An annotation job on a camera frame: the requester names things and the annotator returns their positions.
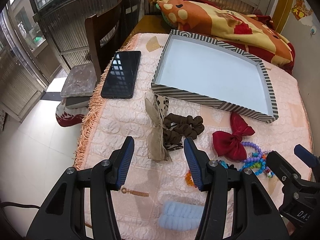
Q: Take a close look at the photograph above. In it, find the blue bead bracelet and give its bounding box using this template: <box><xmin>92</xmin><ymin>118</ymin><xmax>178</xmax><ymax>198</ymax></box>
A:
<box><xmin>216</xmin><ymin>158</ymin><xmax>268</xmax><ymax>177</ymax></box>

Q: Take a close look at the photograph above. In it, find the purple bead bracelet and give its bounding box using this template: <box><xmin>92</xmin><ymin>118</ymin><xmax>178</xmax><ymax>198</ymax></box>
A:
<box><xmin>240</xmin><ymin>141</ymin><xmax>270</xmax><ymax>164</ymax></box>

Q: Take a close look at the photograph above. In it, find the red satin bow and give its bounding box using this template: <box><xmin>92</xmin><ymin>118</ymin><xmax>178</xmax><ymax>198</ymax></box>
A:
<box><xmin>212</xmin><ymin>112</ymin><xmax>255</xmax><ymax>161</ymax></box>

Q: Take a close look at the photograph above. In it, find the orange rainbow bead bracelet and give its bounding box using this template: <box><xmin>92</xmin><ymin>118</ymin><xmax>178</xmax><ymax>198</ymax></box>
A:
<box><xmin>184</xmin><ymin>170</ymin><xmax>196</xmax><ymax>188</ymax></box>

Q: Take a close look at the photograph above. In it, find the light blue fluffy scrunchie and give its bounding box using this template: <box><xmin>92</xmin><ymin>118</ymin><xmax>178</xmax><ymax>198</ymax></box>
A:
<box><xmin>158</xmin><ymin>201</ymin><xmax>204</xmax><ymax>231</ymax></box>

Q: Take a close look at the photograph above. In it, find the brown scrunchie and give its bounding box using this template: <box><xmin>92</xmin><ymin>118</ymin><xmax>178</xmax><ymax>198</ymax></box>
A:
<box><xmin>163</xmin><ymin>113</ymin><xmax>204</xmax><ymax>145</ymax></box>

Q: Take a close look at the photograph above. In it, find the pink quilted bed cover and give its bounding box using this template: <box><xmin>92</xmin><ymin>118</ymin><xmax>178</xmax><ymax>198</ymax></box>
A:
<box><xmin>73</xmin><ymin>32</ymin><xmax>315</xmax><ymax>240</ymax></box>

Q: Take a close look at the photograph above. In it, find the red white cloth bundle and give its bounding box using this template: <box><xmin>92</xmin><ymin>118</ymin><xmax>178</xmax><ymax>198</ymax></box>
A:
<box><xmin>55</xmin><ymin>99</ymin><xmax>88</xmax><ymax>127</ymax></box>

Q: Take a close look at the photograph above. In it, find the orange yellow folded blanket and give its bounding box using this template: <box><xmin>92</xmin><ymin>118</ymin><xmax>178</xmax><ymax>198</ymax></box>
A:
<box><xmin>149</xmin><ymin>0</ymin><xmax>295</xmax><ymax>74</ymax></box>

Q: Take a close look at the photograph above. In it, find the striped shallow box tray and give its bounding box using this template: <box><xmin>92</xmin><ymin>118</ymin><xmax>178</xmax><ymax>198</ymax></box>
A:
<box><xmin>151</xmin><ymin>30</ymin><xmax>279</xmax><ymax>124</ymax></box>

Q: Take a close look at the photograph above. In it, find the grey stone-pattern box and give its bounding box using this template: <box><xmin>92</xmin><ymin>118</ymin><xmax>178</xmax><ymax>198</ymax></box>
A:
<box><xmin>60</xmin><ymin>63</ymin><xmax>97</xmax><ymax>98</ymax></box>

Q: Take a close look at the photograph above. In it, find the black smartphone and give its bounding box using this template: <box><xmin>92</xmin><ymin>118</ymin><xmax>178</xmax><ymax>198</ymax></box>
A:
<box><xmin>100</xmin><ymin>50</ymin><xmax>141</xmax><ymax>99</ymax></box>

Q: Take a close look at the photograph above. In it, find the dark wooden chair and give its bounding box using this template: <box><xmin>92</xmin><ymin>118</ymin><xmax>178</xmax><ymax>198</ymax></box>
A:
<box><xmin>85</xmin><ymin>0</ymin><xmax>127</xmax><ymax>80</ymax></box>

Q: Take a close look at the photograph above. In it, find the black cable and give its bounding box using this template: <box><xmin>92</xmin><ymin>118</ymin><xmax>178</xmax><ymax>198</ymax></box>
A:
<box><xmin>0</xmin><ymin>200</ymin><xmax>41</xmax><ymax>210</ymax></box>

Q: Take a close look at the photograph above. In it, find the red gold wall decoration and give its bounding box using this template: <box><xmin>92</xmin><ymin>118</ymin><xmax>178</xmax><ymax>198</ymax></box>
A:
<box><xmin>291</xmin><ymin>0</ymin><xmax>313</xmax><ymax>21</ymax></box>

